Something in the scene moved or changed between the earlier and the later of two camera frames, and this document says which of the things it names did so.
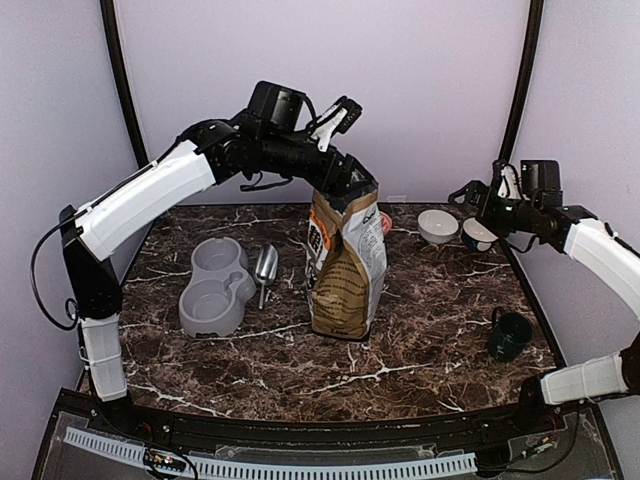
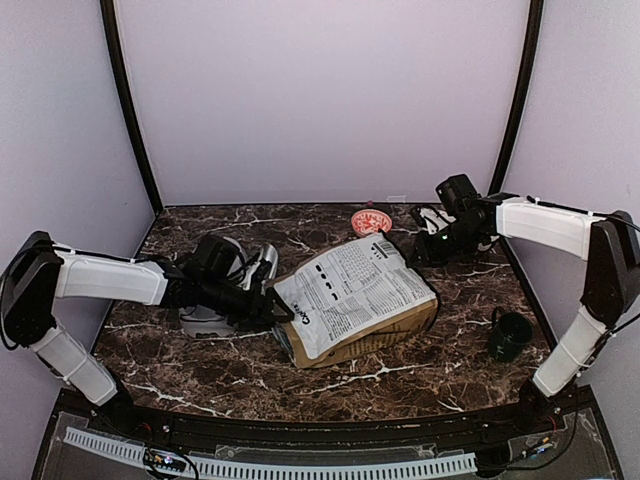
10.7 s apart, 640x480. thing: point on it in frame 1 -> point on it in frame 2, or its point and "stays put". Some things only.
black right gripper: [476, 188] -> [426, 252]
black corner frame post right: [536, 16] stays put
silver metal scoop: [266, 268] stays put
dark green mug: [512, 331] stays put
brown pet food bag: [346, 266] -> [353, 304]
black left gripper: [337, 184] -> [254, 314]
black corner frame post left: [112, 37] stays put
